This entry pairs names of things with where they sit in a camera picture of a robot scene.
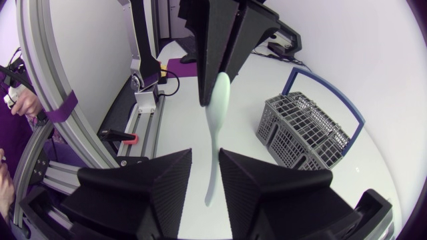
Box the black cable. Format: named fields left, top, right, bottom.
left=250, top=49, right=306, bottom=67
left=158, top=69, right=181, bottom=98

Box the dark mat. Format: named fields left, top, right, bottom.
left=166, top=58, right=198, bottom=79

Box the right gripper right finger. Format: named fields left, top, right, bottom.
left=218, top=148, right=364, bottom=240

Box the person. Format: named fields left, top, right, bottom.
left=0, top=71, right=88, bottom=231

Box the grey cutlery basket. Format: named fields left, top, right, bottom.
left=256, top=67, right=366, bottom=171

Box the pale plastic spoon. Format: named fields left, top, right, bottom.
left=203, top=71, right=232, bottom=207

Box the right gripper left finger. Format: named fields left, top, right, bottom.
left=60, top=148, right=193, bottom=240

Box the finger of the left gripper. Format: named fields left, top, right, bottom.
left=224, top=0, right=282, bottom=84
left=178, top=0, right=240, bottom=107

